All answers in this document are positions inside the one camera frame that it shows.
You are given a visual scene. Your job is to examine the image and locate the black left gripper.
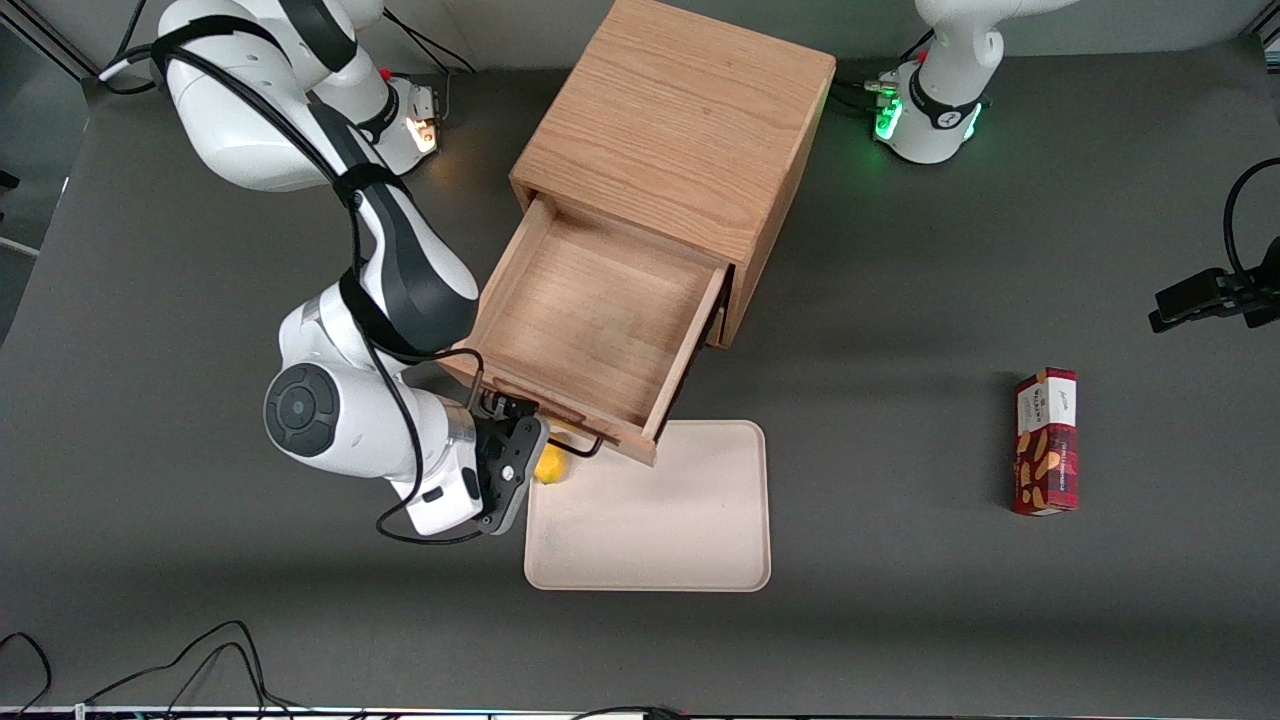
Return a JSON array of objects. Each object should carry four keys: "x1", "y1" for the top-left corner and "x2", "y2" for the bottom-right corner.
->
[{"x1": 1149, "y1": 235, "x2": 1280, "y2": 334}]

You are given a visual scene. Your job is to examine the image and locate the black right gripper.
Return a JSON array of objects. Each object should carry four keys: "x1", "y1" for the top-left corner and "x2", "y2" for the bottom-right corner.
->
[{"x1": 475, "y1": 393, "x2": 547, "y2": 428}]

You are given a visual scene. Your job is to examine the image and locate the black metal drawer handle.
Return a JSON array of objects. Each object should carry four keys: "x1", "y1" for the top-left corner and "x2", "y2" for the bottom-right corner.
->
[{"x1": 545, "y1": 428, "x2": 607, "y2": 460}]

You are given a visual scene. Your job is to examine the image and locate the wooden drawer cabinet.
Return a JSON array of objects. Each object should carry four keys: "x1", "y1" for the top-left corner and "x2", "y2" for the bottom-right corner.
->
[{"x1": 508, "y1": 0, "x2": 837, "y2": 350}]

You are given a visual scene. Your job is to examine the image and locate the beige plastic tray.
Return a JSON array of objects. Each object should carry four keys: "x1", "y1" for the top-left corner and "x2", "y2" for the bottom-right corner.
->
[{"x1": 523, "y1": 419, "x2": 772, "y2": 593}]

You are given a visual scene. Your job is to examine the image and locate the red cracker box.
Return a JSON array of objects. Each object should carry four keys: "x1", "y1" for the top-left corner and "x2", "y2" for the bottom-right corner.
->
[{"x1": 1011, "y1": 367, "x2": 1081, "y2": 517}]

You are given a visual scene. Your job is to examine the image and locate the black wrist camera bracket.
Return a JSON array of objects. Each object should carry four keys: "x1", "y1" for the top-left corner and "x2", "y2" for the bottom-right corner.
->
[{"x1": 478, "y1": 415, "x2": 550, "y2": 537}]

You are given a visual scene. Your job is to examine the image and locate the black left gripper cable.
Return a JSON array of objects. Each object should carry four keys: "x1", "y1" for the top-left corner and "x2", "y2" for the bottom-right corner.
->
[{"x1": 1224, "y1": 157, "x2": 1280, "y2": 281}]

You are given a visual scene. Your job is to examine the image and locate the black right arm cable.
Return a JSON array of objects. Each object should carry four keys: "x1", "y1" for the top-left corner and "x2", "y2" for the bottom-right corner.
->
[{"x1": 97, "y1": 0, "x2": 491, "y2": 547}]

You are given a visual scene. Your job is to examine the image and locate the black right base cable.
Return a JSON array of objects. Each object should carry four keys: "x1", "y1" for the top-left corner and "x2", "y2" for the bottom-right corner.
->
[{"x1": 385, "y1": 10, "x2": 479, "y2": 121}]

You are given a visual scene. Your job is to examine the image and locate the black left base cables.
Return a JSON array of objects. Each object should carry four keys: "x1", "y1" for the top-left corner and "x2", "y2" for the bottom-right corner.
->
[{"x1": 832, "y1": 28, "x2": 936, "y2": 119}]

